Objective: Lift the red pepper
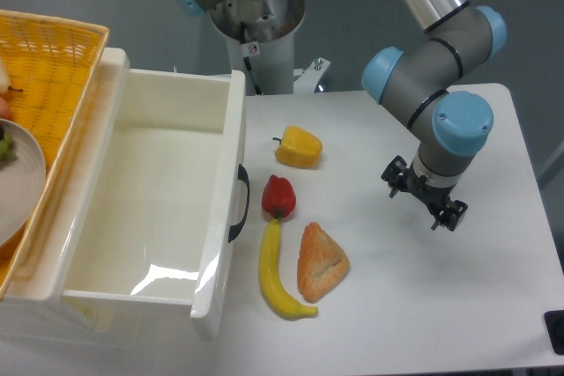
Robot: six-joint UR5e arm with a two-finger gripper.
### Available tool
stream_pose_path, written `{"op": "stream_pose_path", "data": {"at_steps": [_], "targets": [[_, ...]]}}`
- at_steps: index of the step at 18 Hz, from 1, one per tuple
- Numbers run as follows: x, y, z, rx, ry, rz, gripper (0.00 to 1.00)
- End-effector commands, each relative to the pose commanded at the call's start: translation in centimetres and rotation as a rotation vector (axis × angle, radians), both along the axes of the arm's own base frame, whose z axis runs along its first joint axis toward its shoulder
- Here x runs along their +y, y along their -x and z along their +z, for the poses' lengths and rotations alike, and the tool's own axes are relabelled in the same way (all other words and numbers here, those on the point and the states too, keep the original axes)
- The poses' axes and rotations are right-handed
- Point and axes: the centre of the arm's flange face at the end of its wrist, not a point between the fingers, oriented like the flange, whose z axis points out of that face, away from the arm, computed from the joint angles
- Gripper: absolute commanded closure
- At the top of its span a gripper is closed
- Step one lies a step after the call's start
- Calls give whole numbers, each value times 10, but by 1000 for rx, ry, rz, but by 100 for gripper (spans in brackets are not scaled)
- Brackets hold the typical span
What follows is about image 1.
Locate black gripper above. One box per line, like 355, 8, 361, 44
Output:
381, 156, 468, 232

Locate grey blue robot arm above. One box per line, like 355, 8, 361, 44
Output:
176, 0, 507, 230

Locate yellow bell pepper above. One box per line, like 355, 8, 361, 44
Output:
273, 125, 323, 169

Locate red bell pepper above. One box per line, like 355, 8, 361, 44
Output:
262, 174, 296, 219

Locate triangular pastry bread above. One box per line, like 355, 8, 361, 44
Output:
297, 222, 350, 303

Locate yellow banana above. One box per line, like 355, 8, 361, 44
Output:
258, 218, 318, 321

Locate white open drawer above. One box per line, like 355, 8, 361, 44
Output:
2, 48, 246, 312

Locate white drawer cabinet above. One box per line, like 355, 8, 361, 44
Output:
1, 298, 221, 375

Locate yellow woven basket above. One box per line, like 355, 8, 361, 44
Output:
1, 11, 109, 293

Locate grey ribbed plate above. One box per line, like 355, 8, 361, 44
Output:
1, 119, 47, 245

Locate green grapes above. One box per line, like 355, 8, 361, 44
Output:
0, 126, 18, 166

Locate black drawer handle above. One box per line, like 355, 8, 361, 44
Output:
228, 164, 250, 243

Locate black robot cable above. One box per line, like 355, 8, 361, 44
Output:
239, 23, 264, 96

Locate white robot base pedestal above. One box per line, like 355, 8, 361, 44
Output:
211, 0, 330, 95

